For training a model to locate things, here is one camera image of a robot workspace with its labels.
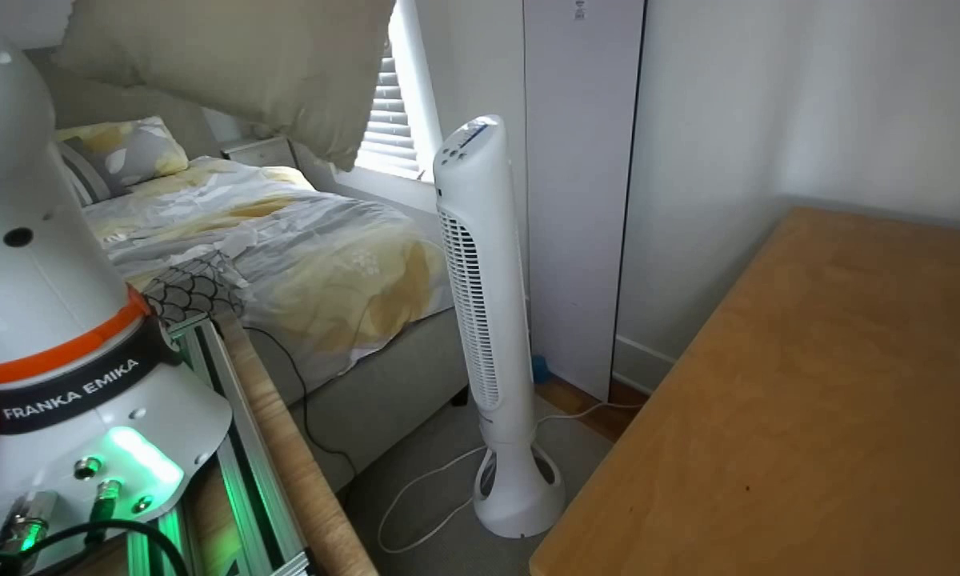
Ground yellow grey bed pillow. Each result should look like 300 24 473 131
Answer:
56 114 189 205

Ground white leaning panel board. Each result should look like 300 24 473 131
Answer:
525 0 646 396

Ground white fan power cord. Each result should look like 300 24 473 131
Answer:
374 405 642 557

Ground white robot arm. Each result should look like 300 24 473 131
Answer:
0 38 230 530

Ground robot mount stand with rails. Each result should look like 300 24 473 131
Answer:
74 306 382 576

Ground white window blinds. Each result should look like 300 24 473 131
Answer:
360 54 419 181

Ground white tower fan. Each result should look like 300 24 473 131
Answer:
433 114 565 537

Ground bed with patterned duvet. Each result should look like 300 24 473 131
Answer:
29 61 473 494

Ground cream tufted throw pillow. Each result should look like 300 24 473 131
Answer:
50 0 395 171

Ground wooden dresser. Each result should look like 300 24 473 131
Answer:
528 207 960 576

